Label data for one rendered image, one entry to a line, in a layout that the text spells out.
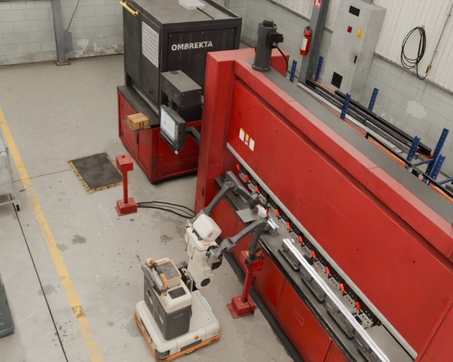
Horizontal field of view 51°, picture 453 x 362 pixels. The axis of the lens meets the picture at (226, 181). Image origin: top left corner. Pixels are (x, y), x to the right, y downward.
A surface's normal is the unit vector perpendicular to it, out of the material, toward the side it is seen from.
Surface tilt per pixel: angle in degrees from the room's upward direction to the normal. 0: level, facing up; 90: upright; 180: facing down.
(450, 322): 90
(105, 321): 0
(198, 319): 0
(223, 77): 90
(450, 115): 90
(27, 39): 90
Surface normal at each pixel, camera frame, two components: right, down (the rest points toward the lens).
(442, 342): -0.89, 0.19
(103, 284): 0.10, -0.81
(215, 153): 0.45, 0.56
